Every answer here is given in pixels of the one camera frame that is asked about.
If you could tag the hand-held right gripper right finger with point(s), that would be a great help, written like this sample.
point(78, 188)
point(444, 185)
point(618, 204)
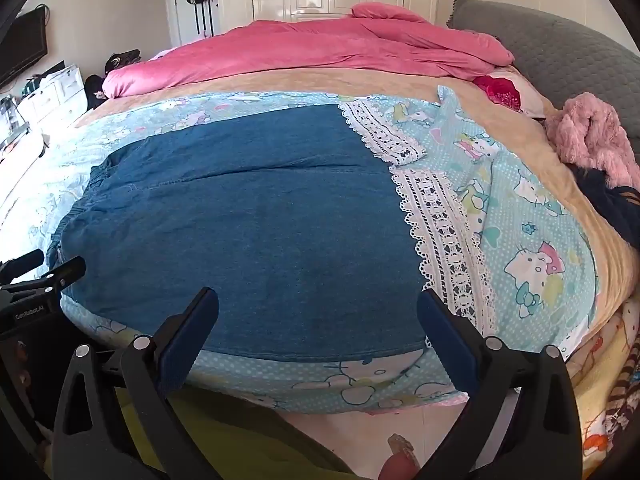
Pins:
point(445, 340)

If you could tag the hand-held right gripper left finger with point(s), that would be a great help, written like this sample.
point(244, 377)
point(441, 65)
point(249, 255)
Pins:
point(187, 340)

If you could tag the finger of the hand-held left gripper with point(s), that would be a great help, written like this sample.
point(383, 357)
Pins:
point(22, 262)
point(62, 272)

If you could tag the blue denim pants lace trim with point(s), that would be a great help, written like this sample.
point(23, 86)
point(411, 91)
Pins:
point(250, 235)

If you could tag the white scalloped furniture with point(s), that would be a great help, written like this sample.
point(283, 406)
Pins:
point(20, 200)

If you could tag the person's yellow-green clothing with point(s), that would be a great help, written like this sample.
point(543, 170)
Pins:
point(240, 440)

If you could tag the person's foot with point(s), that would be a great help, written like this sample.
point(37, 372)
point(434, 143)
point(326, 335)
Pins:
point(400, 455)

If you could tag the light blue cartoon cat sheet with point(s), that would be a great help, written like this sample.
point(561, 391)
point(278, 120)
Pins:
point(525, 220)

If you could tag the white drawer cabinet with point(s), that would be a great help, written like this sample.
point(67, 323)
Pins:
point(55, 90)

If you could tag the yellow cartoon printed blanket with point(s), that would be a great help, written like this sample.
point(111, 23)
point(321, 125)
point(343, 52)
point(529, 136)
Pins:
point(620, 360)

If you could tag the black cloth item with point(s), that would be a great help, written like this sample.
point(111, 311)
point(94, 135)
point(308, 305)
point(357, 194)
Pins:
point(92, 90)

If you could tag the dark navy garment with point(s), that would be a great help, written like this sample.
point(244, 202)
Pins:
point(615, 205)

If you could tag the dark handbag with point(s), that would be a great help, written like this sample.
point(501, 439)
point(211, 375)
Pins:
point(120, 59)

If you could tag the pink fluffy garment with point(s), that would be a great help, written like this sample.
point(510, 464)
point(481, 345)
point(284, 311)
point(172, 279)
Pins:
point(590, 130)

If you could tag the red floral pillow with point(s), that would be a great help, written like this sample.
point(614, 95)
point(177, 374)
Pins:
point(500, 90)

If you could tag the tan bed sheet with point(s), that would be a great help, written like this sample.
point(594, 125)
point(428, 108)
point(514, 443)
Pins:
point(300, 82)

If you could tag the white door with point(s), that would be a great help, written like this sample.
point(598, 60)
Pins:
point(175, 15)

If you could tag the pink duvet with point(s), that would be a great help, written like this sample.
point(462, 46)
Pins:
point(300, 50)

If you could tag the grey quilted headboard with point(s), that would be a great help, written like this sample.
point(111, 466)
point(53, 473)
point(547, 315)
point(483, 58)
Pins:
point(560, 50)

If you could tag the black wall television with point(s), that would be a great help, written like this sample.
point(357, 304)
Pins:
point(25, 45)

